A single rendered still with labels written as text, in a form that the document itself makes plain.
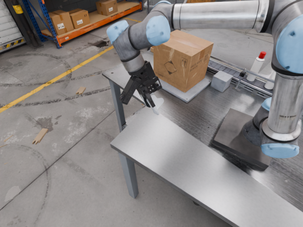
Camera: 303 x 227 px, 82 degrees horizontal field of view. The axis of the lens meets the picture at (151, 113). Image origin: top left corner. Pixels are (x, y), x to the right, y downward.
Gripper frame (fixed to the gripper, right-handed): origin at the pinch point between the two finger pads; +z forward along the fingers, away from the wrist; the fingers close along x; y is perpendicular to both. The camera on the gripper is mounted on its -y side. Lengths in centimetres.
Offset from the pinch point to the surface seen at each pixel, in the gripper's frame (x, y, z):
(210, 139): -5.8, 20.1, 34.4
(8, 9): 373, -60, -86
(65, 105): 179, -60, 43
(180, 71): 29.5, 34.8, 9.9
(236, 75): 23, 73, 35
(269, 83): 2, 78, 38
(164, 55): 41, 33, 0
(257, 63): 10, 78, 25
